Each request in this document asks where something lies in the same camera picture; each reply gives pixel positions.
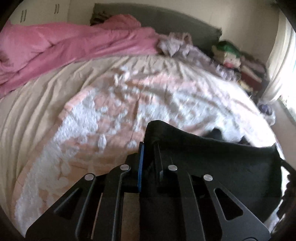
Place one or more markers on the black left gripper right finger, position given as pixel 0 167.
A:
pixel 163 160

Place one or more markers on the white curtain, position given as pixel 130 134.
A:
pixel 281 62

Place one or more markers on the lilac crumpled garment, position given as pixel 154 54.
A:
pixel 180 46

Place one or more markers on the grey green headboard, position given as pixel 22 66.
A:
pixel 165 21

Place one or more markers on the white plastic bag with clothes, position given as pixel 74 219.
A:
pixel 267 112

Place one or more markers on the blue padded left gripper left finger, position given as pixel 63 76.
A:
pixel 140 165

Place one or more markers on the stack of folded clothes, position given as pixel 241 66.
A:
pixel 251 73

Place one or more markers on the pink duvet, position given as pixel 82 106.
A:
pixel 28 52

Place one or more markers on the pink white floral blanket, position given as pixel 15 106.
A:
pixel 104 122

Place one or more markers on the beige bed sheet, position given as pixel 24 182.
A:
pixel 30 111

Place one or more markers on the white wardrobe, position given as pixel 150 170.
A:
pixel 40 12

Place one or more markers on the dark striped pillow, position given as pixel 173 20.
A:
pixel 99 18

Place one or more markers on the black sweater with orange cuffs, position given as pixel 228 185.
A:
pixel 214 190

